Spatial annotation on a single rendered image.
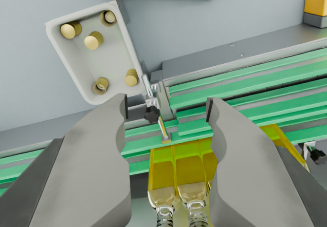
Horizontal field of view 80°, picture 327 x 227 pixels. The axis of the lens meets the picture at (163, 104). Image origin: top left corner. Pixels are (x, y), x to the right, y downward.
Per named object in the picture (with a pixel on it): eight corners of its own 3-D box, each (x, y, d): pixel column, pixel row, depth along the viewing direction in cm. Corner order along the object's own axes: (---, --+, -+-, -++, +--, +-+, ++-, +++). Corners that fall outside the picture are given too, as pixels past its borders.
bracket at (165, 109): (158, 102, 56) (158, 117, 50) (148, 72, 51) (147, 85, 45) (171, 99, 56) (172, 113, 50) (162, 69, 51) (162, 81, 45)
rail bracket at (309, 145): (279, 138, 56) (309, 178, 44) (280, 119, 52) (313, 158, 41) (294, 135, 55) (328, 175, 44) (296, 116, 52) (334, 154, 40)
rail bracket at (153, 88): (160, 122, 51) (160, 159, 41) (139, 63, 43) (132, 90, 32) (172, 120, 51) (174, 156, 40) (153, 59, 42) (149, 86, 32)
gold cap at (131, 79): (124, 71, 56) (121, 78, 52) (134, 66, 55) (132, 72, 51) (131, 82, 58) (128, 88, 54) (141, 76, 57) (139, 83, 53)
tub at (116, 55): (97, 92, 61) (88, 107, 54) (57, 17, 50) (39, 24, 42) (150, 78, 59) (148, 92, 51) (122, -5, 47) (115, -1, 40)
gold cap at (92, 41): (87, 33, 50) (81, 37, 47) (99, 29, 50) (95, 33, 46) (93, 46, 52) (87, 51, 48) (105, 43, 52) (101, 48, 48)
